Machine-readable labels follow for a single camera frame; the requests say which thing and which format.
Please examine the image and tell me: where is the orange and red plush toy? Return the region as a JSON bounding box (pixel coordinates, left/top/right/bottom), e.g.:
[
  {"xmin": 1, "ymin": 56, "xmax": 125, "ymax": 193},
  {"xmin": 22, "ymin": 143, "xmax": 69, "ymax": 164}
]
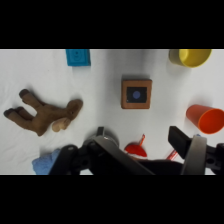
[{"xmin": 123, "ymin": 133, "xmax": 149, "ymax": 159}]

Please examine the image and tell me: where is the blue cube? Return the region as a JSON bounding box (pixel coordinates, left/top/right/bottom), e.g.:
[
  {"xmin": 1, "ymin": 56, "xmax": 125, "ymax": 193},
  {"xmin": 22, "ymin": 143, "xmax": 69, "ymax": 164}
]
[{"xmin": 65, "ymin": 49, "xmax": 92, "ymax": 67}]

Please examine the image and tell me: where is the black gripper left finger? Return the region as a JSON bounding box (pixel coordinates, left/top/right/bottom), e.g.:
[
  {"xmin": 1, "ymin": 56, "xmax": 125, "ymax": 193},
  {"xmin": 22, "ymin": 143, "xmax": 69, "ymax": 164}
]
[{"xmin": 49, "ymin": 126, "xmax": 155, "ymax": 176}]

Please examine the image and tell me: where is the orange plastic cup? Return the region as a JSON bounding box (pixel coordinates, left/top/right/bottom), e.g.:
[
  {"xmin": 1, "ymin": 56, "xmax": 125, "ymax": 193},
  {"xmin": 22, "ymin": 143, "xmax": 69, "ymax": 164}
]
[{"xmin": 185, "ymin": 104, "xmax": 224, "ymax": 136}]

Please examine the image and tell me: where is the light blue plush toy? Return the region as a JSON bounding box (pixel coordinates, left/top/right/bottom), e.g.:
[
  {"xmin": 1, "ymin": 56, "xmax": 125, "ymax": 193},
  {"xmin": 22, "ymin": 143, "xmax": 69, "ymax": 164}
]
[{"xmin": 31, "ymin": 148, "xmax": 63, "ymax": 176}]

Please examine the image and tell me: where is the wooden block with dark inset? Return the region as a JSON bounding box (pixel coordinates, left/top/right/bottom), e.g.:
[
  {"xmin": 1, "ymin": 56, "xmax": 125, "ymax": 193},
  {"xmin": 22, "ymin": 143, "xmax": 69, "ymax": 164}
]
[{"xmin": 120, "ymin": 78, "xmax": 153, "ymax": 110}]

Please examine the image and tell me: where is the yellow plastic cup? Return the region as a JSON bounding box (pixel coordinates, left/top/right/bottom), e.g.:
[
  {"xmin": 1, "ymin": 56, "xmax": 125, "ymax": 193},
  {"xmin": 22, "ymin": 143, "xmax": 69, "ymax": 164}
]
[{"xmin": 168, "ymin": 49, "xmax": 213, "ymax": 69}]

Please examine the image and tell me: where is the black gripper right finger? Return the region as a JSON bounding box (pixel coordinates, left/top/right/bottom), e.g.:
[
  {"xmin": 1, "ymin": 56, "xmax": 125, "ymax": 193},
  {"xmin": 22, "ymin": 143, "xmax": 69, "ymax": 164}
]
[{"xmin": 167, "ymin": 125, "xmax": 224, "ymax": 176}]

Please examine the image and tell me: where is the brown plush moose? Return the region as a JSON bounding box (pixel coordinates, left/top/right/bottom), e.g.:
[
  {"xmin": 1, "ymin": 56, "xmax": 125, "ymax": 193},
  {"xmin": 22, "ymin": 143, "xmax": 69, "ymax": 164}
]
[{"xmin": 3, "ymin": 88, "xmax": 84, "ymax": 137}]

